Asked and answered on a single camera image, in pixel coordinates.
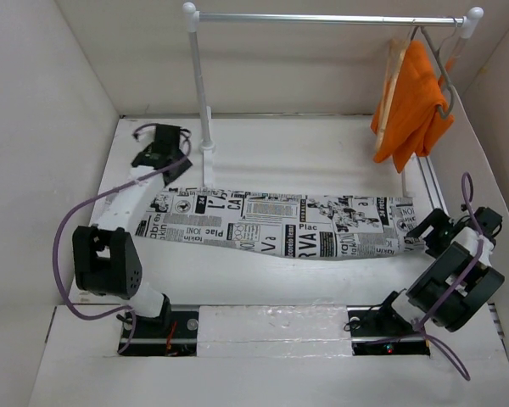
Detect newspaper print trousers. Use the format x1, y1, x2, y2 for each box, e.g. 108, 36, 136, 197
136, 188, 424, 259

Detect wooden clothes hanger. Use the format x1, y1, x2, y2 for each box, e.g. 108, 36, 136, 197
375, 25, 417, 152

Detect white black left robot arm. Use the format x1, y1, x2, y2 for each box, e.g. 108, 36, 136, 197
72, 123, 192, 337

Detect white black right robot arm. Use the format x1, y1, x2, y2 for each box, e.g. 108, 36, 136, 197
375, 207, 505, 335

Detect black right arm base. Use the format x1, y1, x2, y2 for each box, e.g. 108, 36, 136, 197
344, 308, 430, 356

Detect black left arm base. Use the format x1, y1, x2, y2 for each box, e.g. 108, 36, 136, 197
116, 305, 199, 357

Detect orange cloth on hanger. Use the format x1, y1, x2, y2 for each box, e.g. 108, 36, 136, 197
373, 40, 455, 173

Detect white metal clothes rack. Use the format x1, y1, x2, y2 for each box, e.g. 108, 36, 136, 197
182, 0, 485, 200

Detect aluminium side rail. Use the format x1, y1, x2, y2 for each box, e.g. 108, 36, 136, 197
417, 157, 447, 212

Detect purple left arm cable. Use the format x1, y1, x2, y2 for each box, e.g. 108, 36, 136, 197
53, 122, 193, 353

